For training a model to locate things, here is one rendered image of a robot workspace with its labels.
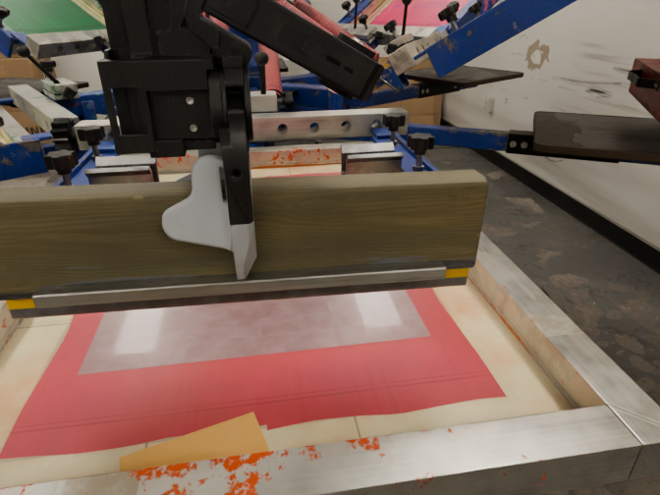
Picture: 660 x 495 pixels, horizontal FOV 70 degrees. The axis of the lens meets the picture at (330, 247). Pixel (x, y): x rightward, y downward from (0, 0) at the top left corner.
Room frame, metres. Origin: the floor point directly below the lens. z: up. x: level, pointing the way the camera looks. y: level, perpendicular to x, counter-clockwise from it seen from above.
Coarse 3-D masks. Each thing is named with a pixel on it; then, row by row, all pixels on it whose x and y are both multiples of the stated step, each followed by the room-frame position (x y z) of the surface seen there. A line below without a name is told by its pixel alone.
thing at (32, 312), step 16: (320, 288) 0.32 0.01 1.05; (336, 288) 0.32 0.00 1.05; (352, 288) 0.33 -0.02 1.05; (368, 288) 0.33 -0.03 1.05; (384, 288) 0.33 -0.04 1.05; (400, 288) 0.33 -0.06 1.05; (416, 288) 0.34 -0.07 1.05; (96, 304) 0.30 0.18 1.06; (112, 304) 0.30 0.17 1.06; (128, 304) 0.30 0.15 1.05; (144, 304) 0.30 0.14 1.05; (160, 304) 0.30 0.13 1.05; (176, 304) 0.31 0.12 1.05; (192, 304) 0.31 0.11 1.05
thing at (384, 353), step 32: (288, 320) 0.41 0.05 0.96; (320, 320) 0.41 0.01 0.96; (352, 320) 0.41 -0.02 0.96; (384, 320) 0.41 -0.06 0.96; (416, 320) 0.41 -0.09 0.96; (448, 320) 0.41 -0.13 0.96; (288, 352) 0.36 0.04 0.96; (320, 352) 0.36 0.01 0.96; (352, 352) 0.36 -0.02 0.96; (384, 352) 0.36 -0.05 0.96; (416, 352) 0.36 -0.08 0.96; (448, 352) 0.36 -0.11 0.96; (288, 384) 0.32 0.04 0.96; (320, 384) 0.32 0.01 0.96; (352, 384) 0.32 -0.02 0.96; (384, 384) 0.32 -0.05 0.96; (416, 384) 0.32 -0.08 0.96; (448, 384) 0.32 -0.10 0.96; (480, 384) 0.32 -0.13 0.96; (288, 416) 0.28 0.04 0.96; (320, 416) 0.28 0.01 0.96
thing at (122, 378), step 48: (96, 336) 0.39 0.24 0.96; (144, 336) 0.39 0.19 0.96; (192, 336) 0.39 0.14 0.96; (240, 336) 0.39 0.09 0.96; (48, 384) 0.32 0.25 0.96; (96, 384) 0.32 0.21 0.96; (144, 384) 0.32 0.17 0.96; (192, 384) 0.32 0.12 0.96; (240, 384) 0.32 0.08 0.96; (48, 432) 0.27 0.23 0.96; (96, 432) 0.27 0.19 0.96; (144, 432) 0.27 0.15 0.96
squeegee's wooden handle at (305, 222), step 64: (0, 192) 0.30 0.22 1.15; (64, 192) 0.30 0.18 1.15; (128, 192) 0.30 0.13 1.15; (256, 192) 0.31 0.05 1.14; (320, 192) 0.31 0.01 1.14; (384, 192) 0.32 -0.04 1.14; (448, 192) 0.33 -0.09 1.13; (0, 256) 0.28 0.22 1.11; (64, 256) 0.29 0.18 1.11; (128, 256) 0.29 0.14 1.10; (192, 256) 0.30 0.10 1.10; (256, 256) 0.31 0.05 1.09; (320, 256) 0.31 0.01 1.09; (384, 256) 0.32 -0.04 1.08; (448, 256) 0.33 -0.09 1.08
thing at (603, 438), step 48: (336, 144) 0.97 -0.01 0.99; (480, 240) 0.53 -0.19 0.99; (480, 288) 0.46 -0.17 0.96; (528, 288) 0.42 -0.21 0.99; (0, 336) 0.37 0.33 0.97; (528, 336) 0.36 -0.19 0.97; (576, 336) 0.34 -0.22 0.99; (576, 384) 0.29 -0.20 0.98; (624, 384) 0.28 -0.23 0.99; (432, 432) 0.23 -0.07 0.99; (480, 432) 0.23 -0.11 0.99; (528, 432) 0.23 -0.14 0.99; (576, 432) 0.23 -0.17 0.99; (624, 432) 0.23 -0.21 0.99; (96, 480) 0.20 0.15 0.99; (144, 480) 0.20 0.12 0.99; (192, 480) 0.20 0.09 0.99; (240, 480) 0.20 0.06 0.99; (288, 480) 0.20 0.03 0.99; (336, 480) 0.20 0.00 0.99; (384, 480) 0.20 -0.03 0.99; (432, 480) 0.20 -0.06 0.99; (480, 480) 0.20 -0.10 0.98; (528, 480) 0.21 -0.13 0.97; (576, 480) 0.22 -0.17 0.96; (624, 480) 0.22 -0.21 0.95
